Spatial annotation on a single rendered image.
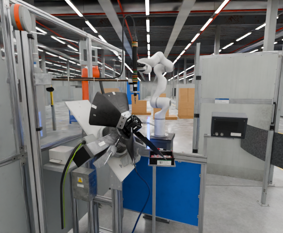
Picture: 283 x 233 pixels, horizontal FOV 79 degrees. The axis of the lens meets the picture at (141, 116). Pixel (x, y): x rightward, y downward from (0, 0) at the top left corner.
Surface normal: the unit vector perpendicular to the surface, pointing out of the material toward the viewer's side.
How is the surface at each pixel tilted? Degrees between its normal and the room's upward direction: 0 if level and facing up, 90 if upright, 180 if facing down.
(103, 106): 78
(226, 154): 90
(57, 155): 90
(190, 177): 90
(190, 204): 90
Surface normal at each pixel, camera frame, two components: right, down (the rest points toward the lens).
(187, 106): -0.03, 0.14
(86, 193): -0.34, 0.14
